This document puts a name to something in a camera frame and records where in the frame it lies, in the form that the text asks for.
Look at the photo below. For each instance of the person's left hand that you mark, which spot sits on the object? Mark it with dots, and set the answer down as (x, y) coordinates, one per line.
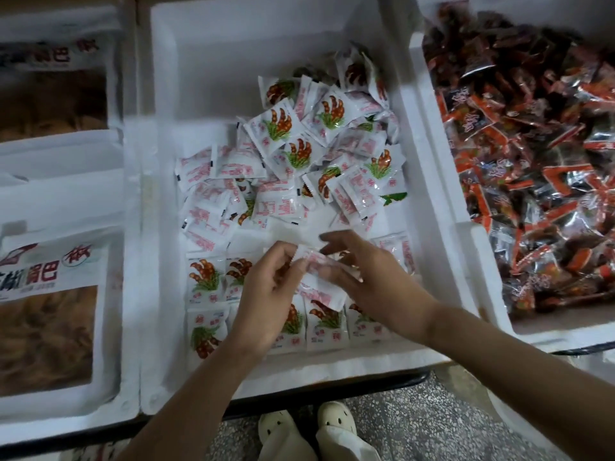
(264, 307)

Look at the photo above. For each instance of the person's right hand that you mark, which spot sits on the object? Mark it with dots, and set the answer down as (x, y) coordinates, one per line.
(384, 288)

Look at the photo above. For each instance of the white printed snack packet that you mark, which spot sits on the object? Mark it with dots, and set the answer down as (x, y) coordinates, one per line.
(322, 293)

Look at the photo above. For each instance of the pile of white printed packets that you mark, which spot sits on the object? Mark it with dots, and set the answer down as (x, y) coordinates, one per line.
(279, 139)

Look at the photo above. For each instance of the pile of dark red packets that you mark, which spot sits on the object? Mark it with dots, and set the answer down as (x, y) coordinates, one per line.
(528, 129)

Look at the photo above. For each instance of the white bag of orange crisps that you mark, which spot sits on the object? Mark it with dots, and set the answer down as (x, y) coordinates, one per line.
(58, 105)
(48, 341)

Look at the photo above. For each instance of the person's left forearm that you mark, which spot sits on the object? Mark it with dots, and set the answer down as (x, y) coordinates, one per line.
(192, 408)

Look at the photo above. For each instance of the person's right forearm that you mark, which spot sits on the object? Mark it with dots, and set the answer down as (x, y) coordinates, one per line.
(519, 379)

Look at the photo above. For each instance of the person's left white shoe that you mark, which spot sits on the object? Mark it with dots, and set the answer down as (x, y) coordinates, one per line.
(274, 427)

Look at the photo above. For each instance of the person's white shoe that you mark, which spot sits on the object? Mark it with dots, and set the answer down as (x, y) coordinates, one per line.
(274, 427)
(336, 417)

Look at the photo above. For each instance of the person's right white shoe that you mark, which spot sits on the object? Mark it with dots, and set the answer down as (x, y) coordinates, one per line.
(336, 417)

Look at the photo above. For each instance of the person's beige trousers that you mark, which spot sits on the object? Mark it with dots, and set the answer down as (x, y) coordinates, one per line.
(327, 450)

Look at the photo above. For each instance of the clear round plastic tub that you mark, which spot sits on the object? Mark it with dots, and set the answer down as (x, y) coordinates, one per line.
(509, 408)

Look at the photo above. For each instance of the white red printed carton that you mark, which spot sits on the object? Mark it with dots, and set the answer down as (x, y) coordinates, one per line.
(91, 450)

